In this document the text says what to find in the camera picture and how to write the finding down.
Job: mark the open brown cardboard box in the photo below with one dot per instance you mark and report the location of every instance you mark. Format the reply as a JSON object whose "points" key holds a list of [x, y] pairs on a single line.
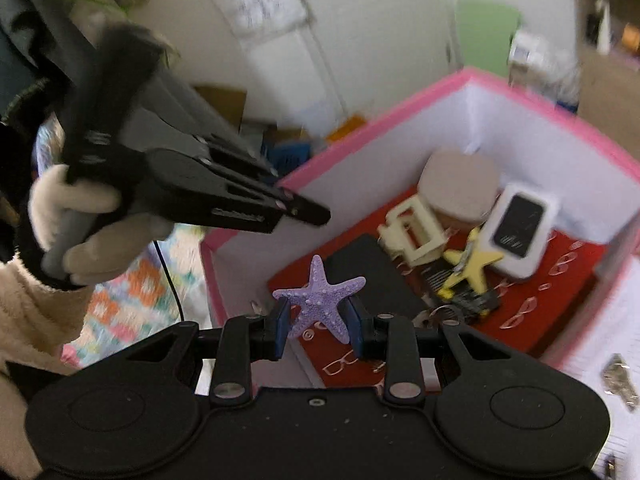
{"points": [[220, 105]]}

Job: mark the pink cardboard box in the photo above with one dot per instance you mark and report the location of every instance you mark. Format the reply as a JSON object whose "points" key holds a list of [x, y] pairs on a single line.
{"points": [[500, 125]]}

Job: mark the person's left forearm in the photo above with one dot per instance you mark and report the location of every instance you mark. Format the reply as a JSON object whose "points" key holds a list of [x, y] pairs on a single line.
{"points": [[30, 320]]}

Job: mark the blue cardboard box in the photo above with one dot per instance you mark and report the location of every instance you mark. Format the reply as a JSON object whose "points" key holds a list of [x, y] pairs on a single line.
{"points": [[290, 157]]}

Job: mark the colourful patchwork quilt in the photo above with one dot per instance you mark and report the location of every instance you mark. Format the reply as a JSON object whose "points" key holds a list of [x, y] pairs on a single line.
{"points": [[140, 280]]}

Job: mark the white door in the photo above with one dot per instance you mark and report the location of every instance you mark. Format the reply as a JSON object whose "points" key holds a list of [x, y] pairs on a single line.
{"points": [[280, 70]]}

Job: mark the small orange box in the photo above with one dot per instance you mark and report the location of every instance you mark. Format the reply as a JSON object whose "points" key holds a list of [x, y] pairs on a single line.
{"points": [[631, 36]]}

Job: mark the purple starfish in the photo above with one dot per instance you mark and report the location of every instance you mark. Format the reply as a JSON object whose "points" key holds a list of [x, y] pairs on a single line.
{"points": [[320, 300]]}

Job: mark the wooden shelf cabinet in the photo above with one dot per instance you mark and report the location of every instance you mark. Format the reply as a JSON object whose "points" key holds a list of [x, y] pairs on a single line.
{"points": [[610, 85]]}

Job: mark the cream plastic frame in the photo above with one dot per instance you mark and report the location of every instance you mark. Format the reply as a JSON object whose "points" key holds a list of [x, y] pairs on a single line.
{"points": [[425, 255]]}

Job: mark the white paper sheet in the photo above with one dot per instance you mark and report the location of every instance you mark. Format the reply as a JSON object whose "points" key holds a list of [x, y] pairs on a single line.
{"points": [[260, 0]]}

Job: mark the white patterned tablecloth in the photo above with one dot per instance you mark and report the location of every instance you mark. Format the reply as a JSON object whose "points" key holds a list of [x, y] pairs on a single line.
{"points": [[600, 320]]}

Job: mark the black power bank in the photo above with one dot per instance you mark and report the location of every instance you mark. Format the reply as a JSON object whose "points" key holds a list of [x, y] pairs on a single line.
{"points": [[375, 275]]}

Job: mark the beige rounded case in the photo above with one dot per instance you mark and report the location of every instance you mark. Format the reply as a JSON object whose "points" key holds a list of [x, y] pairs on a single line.
{"points": [[457, 180]]}

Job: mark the red printed cloth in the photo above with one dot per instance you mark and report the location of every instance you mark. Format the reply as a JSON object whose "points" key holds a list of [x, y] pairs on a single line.
{"points": [[545, 300]]}

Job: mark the black and yellow battery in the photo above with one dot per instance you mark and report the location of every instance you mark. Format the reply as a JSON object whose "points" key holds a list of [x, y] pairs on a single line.
{"points": [[470, 305]]}

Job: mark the yellow starfish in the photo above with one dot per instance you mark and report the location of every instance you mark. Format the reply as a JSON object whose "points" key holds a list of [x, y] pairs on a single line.
{"points": [[475, 265]]}

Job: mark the bunch of metal keys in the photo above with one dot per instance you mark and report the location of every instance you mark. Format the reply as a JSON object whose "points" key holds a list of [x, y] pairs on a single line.
{"points": [[620, 380]]}

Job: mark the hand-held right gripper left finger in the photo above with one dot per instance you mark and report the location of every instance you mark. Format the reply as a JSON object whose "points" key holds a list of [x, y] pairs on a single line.
{"points": [[282, 320]]}

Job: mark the light green board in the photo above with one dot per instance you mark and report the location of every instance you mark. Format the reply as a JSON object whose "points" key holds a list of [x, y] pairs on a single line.
{"points": [[485, 30]]}

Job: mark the white pocket router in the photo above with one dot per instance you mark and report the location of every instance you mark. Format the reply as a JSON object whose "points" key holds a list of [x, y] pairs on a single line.
{"points": [[520, 225]]}

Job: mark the person's left hand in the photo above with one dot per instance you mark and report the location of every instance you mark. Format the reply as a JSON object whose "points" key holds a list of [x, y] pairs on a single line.
{"points": [[50, 195]]}

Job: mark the white tissue pack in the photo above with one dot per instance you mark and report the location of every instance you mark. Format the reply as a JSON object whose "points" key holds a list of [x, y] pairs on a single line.
{"points": [[540, 55]]}

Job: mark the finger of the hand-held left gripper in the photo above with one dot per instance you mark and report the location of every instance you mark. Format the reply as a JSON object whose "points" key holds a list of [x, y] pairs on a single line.
{"points": [[295, 207], [240, 157]]}

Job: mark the dark hanging garment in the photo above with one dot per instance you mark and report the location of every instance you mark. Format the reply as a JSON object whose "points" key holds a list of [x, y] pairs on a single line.
{"points": [[30, 35]]}

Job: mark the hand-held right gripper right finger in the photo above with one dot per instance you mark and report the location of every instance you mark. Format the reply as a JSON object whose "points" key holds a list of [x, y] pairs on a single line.
{"points": [[352, 320]]}

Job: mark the slim white bottle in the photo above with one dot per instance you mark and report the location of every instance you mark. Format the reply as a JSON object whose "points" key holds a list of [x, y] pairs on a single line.
{"points": [[603, 25]]}

